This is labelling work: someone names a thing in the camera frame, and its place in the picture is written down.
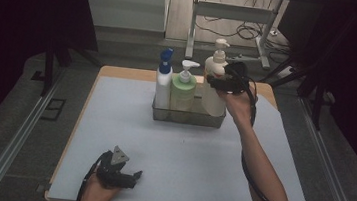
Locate white power strip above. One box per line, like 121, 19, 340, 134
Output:
276, 64, 297, 82

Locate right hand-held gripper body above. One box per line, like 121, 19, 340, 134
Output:
216, 59, 255, 97

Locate grey metal mesh basket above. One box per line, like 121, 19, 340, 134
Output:
149, 77, 230, 130

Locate metal floor rail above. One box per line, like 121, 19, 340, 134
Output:
0, 60, 67, 201
288, 96, 357, 201

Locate cream pump bottle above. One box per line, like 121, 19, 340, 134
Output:
198, 36, 235, 119

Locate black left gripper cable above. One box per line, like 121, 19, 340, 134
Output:
74, 149, 110, 201

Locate person's left hand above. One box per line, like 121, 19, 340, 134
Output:
77, 171, 123, 201

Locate white desk frame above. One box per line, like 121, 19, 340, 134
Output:
184, 0, 280, 71

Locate white cabinet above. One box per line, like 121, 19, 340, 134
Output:
77, 0, 171, 35

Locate green pump bottle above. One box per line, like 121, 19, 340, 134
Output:
167, 58, 202, 114

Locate person's right hand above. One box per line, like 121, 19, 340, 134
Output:
214, 80, 261, 130

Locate black floor cables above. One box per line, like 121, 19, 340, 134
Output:
190, 0, 300, 65

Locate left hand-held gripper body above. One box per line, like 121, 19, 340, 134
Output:
92, 142, 141, 192

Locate white bottle with blue pump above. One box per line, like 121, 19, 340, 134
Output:
151, 46, 177, 112

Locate black stand legs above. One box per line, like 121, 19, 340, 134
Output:
39, 35, 106, 104
253, 53, 334, 132

